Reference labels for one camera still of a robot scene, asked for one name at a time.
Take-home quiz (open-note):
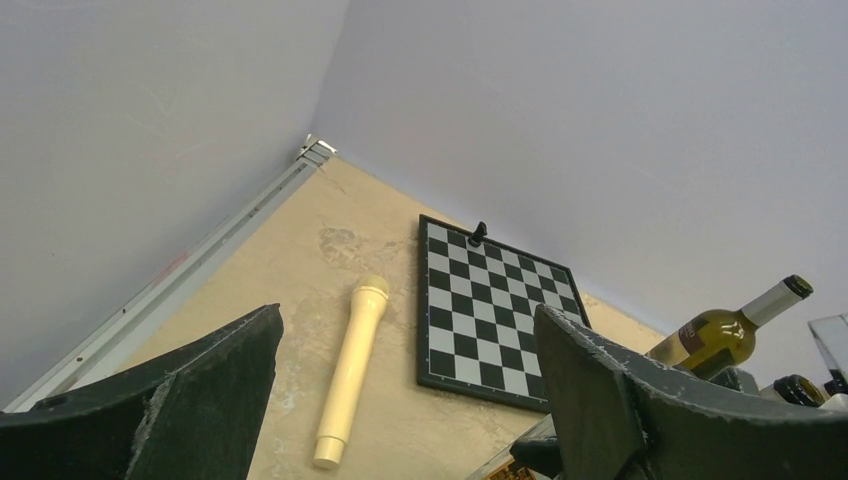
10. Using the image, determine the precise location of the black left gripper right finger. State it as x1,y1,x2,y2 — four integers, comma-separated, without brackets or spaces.
534,305,847,479

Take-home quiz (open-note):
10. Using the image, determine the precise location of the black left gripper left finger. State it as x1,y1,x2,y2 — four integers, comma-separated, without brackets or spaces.
1,304,284,479

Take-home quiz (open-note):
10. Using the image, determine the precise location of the green wine bottle white label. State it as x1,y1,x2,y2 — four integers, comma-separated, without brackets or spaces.
646,274,814,380

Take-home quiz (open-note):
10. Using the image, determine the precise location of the clear square liquor bottle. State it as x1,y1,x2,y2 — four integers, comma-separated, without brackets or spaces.
467,415,563,480

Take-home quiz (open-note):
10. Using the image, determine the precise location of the dark wine bottle brown label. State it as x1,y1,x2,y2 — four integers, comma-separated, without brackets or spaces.
759,374,825,408

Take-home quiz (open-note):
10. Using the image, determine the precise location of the clear round bottle blue emblem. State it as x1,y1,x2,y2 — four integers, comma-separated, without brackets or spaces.
808,313,847,396

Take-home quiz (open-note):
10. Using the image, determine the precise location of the black white chessboard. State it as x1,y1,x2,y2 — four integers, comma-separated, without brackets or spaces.
416,214,590,413

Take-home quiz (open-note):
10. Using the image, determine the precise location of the black chess knight piece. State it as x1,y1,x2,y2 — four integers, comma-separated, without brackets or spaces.
467,221,488,248

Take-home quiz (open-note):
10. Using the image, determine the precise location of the aluminium table frame rail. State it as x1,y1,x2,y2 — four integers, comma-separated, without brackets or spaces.
2,134,338,413

